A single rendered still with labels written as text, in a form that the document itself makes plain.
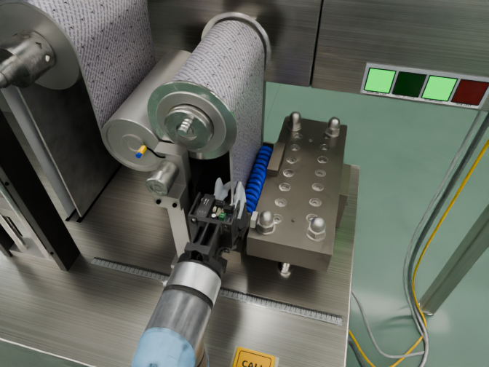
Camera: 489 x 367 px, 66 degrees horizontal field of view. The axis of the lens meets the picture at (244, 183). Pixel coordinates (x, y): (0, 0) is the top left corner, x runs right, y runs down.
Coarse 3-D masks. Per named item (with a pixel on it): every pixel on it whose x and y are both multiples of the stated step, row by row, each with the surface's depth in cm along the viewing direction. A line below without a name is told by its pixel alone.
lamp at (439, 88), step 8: (432, 80) 77; (440, 80) 77; (448, 80) 76; (432, 88) 78; (440, 88) 78; (448, 88) 78; (424, 96) 80; (432, 96) 80; (440, 96) 79; (448, 96) 79
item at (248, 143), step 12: (252, 108) 72; (252, 120) 74; (240, 132) 66; (252, 132) 77; (240, 144) 68; (252, 144) 79; (240, 156) 70; (252, 156) 82; (240, 168) 72; (252, 168) 85; (240, 180) 74
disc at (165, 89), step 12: (168, 84) 55; (180, 84) 54; (192, 84) 54; (156, 96) 57; (204, 96) 55; (216, 96) 54; (156, 108) 59; (228, 108) 55; (156, 120) 60; (228, 120) 57; (156, 132) 62; (228, 132) 58; (228, 144) 60; (192, 156) 64; (204, 156) 63; (216, 156) 63
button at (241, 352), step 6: (240, 348) 67; (240, 354) 66; (246, 354) 66; (252, 354) 66; (258, 354) 66; (264, 354) 66; (234, 360) 65; (240, 360) 65; (246, 360) 65; (252, 360) 65; (258, 360) 65; (264, 360) 65; (270, 360) 65; (234, 366) 65; (240, 366) 65; (246, 366) 65; (252, 366) 65; (258, 366) 65; (264, 366) 65; (270, 366) 65
